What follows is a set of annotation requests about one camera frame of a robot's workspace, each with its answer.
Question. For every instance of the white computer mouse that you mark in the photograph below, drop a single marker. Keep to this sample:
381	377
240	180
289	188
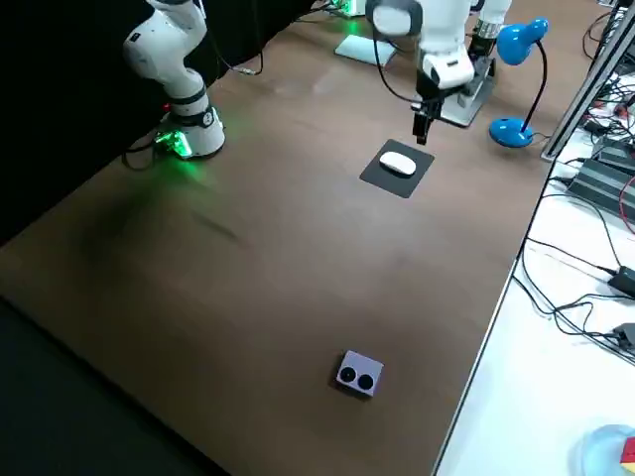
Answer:
398	162

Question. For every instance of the blue desk lamp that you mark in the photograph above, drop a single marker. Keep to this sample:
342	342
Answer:
511	131

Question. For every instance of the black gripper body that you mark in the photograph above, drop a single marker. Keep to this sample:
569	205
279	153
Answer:
429	101
482	48

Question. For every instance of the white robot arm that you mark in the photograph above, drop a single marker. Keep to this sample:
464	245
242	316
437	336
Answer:
164	49
491	10

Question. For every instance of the light blue plastic bowl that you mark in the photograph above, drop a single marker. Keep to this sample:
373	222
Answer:
597	451

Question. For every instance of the red and yellow block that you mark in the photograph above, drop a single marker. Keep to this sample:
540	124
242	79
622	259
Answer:
627	461

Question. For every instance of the black mouse pad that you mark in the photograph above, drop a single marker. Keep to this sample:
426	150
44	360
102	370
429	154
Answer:
392	183

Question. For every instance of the black finned power box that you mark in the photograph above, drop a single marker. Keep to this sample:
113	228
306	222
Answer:
602	183
617	149

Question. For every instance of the aluminium profile post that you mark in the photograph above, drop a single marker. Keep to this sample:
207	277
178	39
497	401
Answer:
585	79

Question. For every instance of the purple folded flip phone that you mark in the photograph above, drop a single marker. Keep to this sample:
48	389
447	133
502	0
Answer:
359	369

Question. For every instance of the black power adapter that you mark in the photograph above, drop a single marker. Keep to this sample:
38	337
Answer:
624	278

